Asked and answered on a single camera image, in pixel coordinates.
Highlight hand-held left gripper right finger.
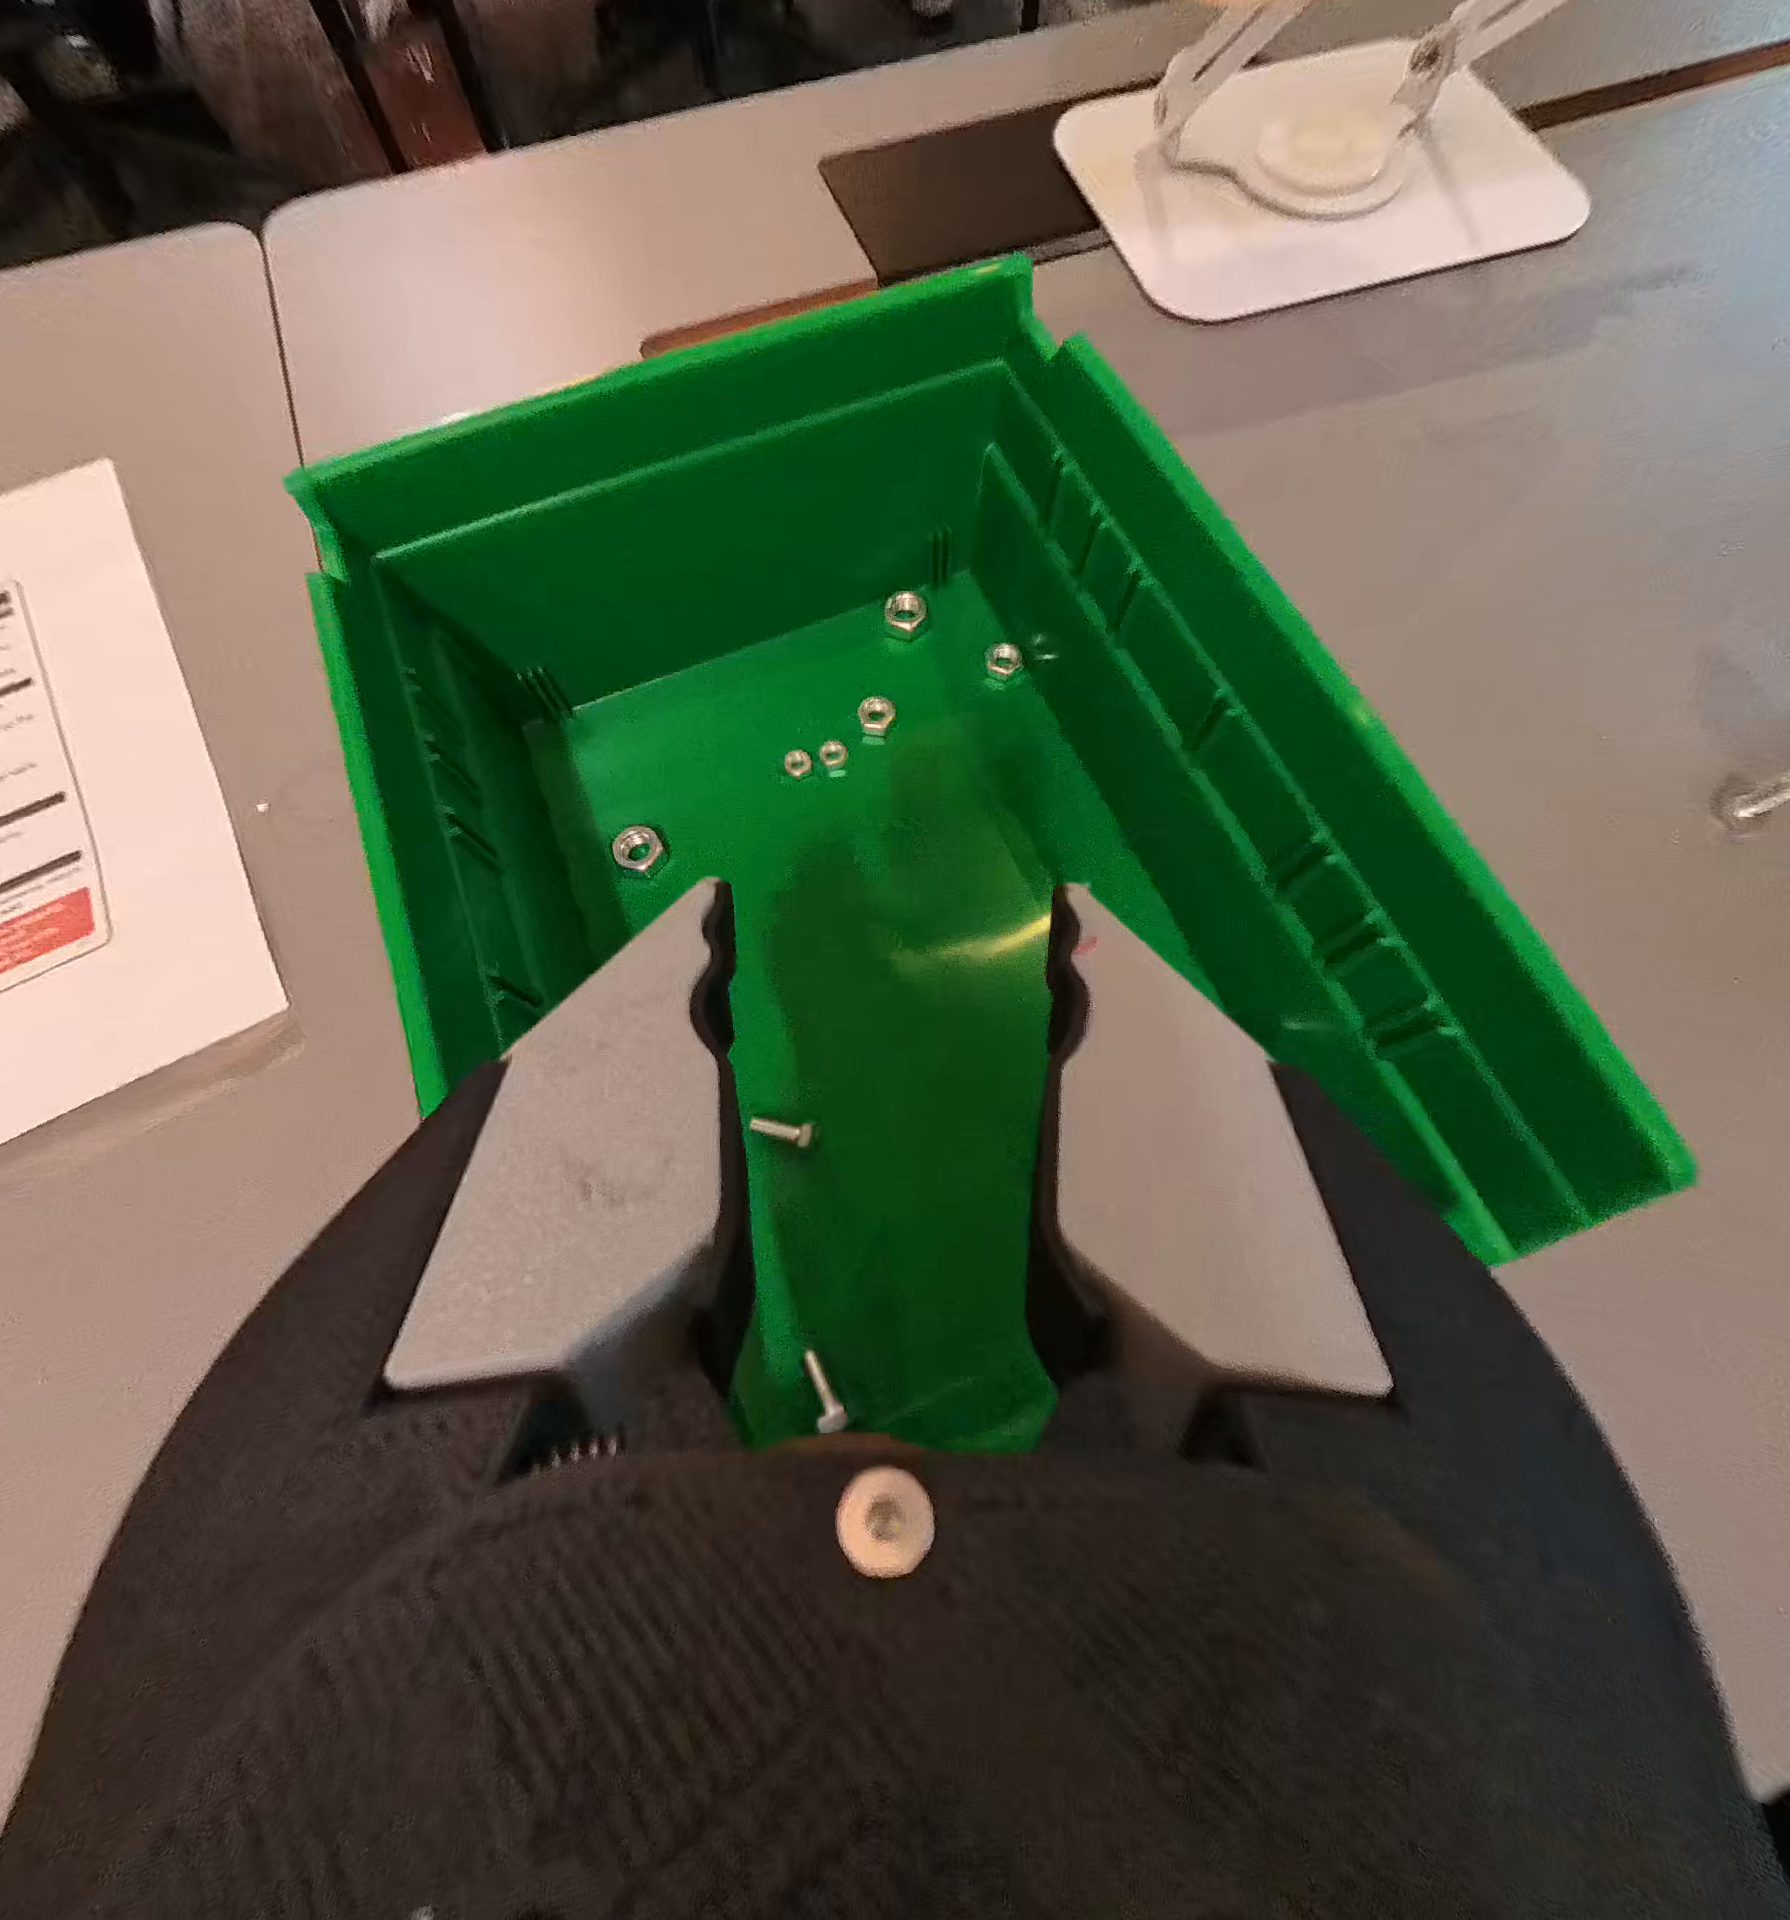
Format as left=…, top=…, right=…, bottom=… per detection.
left=1028, top=883, right=1396, bottom=1400

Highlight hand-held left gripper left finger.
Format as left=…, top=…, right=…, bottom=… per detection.
left=380, top=877, right=758, bottom=1389

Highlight green plastic bin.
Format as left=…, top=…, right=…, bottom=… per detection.
left=282, top=255, right=1699, bottom=1456

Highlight loose silver hex nuts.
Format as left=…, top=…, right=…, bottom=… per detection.
left=606, top=588, right=1025, bottom=878

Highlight white folding stand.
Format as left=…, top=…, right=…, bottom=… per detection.
left=1052, top=0, right=1591, bottom=323

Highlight dark brown cable flap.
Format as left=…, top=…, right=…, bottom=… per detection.
left=820, top=128, right=1107, bottom=287

